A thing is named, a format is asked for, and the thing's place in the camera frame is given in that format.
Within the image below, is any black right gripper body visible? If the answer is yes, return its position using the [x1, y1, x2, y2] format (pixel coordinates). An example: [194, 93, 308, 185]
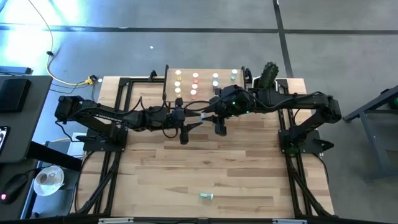
[213, 85, 249, 137]

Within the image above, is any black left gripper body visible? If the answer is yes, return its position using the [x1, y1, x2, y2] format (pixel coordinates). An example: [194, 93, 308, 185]
[155, 97, 190, 146]

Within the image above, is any wooden shelf with black legs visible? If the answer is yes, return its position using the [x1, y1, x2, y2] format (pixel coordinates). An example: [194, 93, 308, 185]
[162, 64, 249, 114]

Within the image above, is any green cactus in white pot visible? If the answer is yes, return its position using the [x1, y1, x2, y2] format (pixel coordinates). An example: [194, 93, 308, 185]
[252, 61, 280, 91]

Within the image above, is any black rig beam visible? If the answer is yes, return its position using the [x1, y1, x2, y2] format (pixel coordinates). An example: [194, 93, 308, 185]
[0, 213, 398, 224]

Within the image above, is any white floor box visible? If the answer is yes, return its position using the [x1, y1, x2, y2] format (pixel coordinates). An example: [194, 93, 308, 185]
[67, 132, 87, 158]

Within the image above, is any white label strip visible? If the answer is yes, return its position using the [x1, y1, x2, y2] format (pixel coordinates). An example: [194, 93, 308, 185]
[98, 217, 135, 224]
[272, 218, 308, 224]

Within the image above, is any black desk support beam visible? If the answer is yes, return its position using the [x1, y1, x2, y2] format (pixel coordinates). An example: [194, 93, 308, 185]
[27, 141, 83, 172]

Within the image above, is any dark grey desk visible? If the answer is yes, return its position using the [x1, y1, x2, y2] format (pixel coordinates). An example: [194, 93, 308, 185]
[0, 74, 53, 222]

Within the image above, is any white coffee cup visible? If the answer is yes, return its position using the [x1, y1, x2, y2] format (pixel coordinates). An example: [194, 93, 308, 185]
[35, 171, 52, 186]

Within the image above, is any black flat desk device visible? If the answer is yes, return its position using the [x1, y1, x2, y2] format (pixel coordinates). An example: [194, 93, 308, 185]
[0, 77, 32, 113]

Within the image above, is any smartphone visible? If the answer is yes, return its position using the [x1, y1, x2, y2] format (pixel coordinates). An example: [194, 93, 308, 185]
[0, 126, 11, 155]

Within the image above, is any black computer mouse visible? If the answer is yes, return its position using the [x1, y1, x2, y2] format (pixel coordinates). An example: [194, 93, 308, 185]
[0, 173, 29, 205]

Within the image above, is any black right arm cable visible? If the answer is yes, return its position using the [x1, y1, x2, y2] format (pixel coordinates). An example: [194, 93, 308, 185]
[183, 90, 324, 113]

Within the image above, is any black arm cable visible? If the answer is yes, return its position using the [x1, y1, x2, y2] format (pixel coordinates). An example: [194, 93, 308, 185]
[183, 90, 324, 113]
[124, 95, 181, 139]

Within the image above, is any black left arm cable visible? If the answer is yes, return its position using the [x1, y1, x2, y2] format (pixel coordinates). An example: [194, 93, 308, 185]
[124, 95, 181, 139]

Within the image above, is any black extrusion table frame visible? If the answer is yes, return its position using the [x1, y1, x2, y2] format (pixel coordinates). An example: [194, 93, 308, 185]
[73, 70, 335, 218]

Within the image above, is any yellow power cable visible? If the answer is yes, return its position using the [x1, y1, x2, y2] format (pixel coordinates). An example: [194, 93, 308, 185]
[27, 0, 94, 86]

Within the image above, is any grey metal desk frame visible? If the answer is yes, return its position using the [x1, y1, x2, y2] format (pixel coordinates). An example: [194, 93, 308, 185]
[343, 84, 398, 183]

